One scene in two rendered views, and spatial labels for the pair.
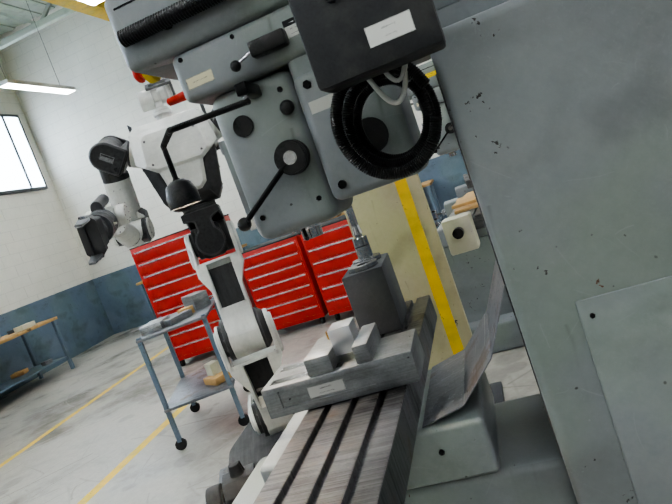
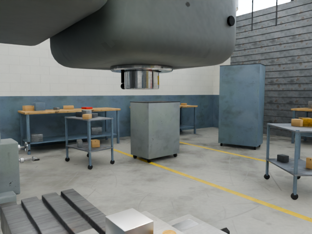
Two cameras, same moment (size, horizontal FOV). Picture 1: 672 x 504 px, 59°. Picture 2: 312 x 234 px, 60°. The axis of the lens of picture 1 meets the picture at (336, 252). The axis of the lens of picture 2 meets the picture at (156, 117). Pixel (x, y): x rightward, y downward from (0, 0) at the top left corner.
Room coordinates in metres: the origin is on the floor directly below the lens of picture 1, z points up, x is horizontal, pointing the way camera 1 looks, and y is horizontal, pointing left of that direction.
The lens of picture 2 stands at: (1.57, -0.25, 1.28)
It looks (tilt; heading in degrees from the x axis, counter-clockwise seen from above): 5 degrees down; 128
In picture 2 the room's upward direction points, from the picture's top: straight up
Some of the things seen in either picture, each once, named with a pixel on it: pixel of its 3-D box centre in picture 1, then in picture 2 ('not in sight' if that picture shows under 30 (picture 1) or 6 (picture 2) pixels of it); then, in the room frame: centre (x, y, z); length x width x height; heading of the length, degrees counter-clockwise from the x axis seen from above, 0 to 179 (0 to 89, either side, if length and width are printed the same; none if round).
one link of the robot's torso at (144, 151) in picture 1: (181, 159); not in sight; (2.10, 0.40, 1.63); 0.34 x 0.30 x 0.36; 97
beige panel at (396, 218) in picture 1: (386, 211); not in sight; (3.04, -0.32, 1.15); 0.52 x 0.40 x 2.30; 74
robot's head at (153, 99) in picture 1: (156, 101); not in sight; (2.04, 0.40, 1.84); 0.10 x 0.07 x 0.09; 97
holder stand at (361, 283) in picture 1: (375, 292); not in sight; (1.73, -0.07, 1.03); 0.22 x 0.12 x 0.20; 168
